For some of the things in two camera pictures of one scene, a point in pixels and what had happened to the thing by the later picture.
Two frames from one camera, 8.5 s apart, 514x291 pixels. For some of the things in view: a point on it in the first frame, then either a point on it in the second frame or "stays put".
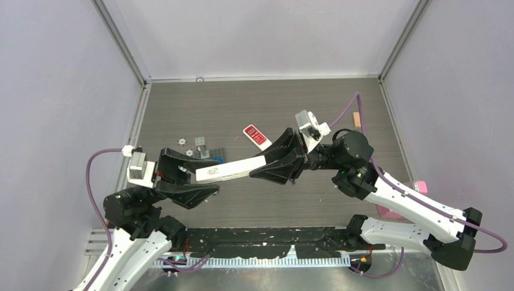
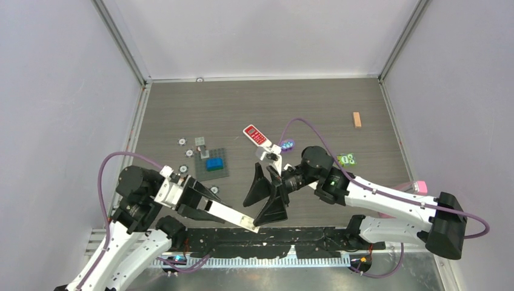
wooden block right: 357,119 stays put
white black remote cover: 230,170 -> 228,213
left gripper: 166,175 -> 193,191
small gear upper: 182,141 stays put
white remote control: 251,132 stays put
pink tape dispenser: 385,213 stays put
